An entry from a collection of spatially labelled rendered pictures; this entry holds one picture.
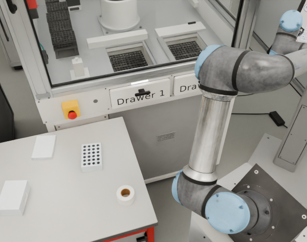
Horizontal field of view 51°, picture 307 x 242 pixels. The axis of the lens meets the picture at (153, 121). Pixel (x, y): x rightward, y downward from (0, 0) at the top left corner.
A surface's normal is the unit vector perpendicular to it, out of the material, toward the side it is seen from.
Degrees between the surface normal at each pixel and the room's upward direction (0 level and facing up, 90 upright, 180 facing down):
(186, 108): 90
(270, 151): 5
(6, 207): 0
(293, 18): 48
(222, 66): 58
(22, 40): 90
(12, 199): 0
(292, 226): 44
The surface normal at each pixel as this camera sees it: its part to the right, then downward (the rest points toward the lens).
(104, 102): 0.29, 0.69
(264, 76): 0.06, 0.27
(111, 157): 0.00, -0.69
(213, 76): -0.62, 0.15
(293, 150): -0.56, 0.60
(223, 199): -0.48, -0.17
